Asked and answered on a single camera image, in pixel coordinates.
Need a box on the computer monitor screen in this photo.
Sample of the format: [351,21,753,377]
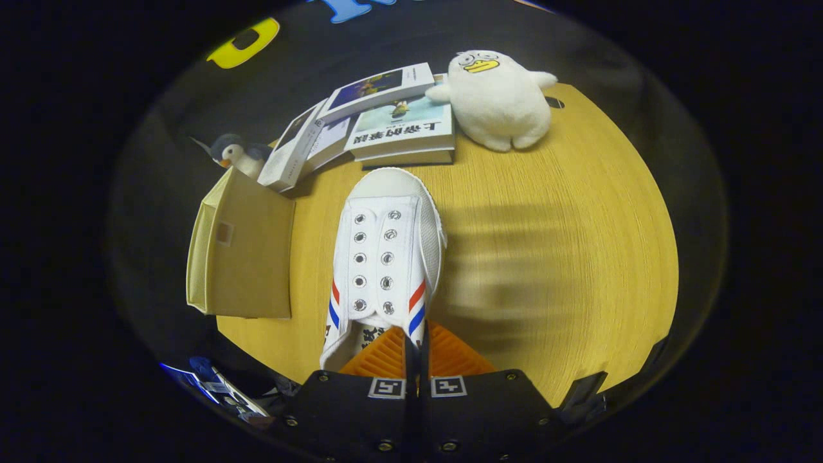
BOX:
[161,362,213,399]

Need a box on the plain white book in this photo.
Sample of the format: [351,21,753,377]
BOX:
[302,114,361,177]

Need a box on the book with portrait cover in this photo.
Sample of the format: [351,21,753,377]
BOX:
[257,106,329,194]

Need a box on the beige fabric storage box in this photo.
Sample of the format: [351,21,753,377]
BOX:
[186,166,296,320]

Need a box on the white duck plush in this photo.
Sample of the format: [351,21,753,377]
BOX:
[424,50,559,153]

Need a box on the book with blue photo cover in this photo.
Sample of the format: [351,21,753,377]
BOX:
[316,62,437,125]

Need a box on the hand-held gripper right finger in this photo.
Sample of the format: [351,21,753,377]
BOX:
[421,322,557,463]

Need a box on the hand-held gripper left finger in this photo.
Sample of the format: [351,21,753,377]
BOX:
[283,325,415,463]

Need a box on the book with bird cover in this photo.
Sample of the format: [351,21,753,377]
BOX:
[344,74,457,171]

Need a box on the blue white penguin plush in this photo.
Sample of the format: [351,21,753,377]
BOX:
[190,133,274,181]

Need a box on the white striped shoe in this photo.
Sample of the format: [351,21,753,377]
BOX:
[320,167,448,372]

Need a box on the white device with cables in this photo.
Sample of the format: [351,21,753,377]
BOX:
[206,370,272,420]

